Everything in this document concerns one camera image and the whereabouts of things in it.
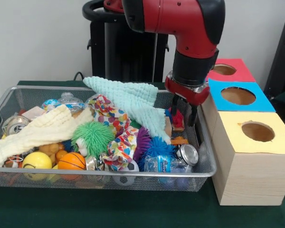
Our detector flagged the colourful patterned cloth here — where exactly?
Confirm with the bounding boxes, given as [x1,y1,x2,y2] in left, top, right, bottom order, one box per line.
[85,94,138,171]

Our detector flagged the shallow clear mesh bin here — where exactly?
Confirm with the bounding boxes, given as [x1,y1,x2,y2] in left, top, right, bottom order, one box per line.
[0,85,217,192]

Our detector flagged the blue spiky ball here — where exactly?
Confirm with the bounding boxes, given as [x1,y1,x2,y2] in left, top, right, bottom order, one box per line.
[139,137,176,171]

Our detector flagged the pale yellow cloth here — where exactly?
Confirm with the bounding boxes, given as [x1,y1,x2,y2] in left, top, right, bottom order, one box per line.
[0,104,93,168]

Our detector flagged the orange toy basketball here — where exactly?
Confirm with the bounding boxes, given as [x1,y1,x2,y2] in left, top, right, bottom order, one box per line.
[57,152,86,180]

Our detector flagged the wooden box with three holes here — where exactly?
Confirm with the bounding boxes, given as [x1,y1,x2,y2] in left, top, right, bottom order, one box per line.
[199,58,285,206]

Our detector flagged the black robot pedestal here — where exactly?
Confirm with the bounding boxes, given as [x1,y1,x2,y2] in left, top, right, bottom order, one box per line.
[82,0,169,83]

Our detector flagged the yellow smiley ball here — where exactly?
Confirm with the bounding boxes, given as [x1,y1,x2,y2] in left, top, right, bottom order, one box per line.
[22,152,52,181]

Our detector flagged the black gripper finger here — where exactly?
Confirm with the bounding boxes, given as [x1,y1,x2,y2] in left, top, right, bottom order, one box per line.
[189,104,198,126]
[171,95,179,116]

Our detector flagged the crushed clear water bottle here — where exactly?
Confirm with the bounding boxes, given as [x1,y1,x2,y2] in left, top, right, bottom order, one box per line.
[143,154,190,174]

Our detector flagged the red spiky toy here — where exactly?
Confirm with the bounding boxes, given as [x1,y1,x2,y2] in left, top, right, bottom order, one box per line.
[171,109,185,130]

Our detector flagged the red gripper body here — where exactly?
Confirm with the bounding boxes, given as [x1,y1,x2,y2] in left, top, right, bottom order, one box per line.
[165,76,210,106]

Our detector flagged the mint green cloth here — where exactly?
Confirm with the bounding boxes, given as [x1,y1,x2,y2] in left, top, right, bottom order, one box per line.
[83,76,171,143]

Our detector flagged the purple spiky ball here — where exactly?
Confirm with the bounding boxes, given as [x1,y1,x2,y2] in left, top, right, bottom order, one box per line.
[133,126,152,162]

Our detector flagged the crushed silver can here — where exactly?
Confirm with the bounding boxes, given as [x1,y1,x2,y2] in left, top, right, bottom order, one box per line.
[177,144,199,166]

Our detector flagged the green spiky ball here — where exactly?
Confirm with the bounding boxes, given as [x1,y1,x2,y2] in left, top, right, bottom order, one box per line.
[71,122,115,157]

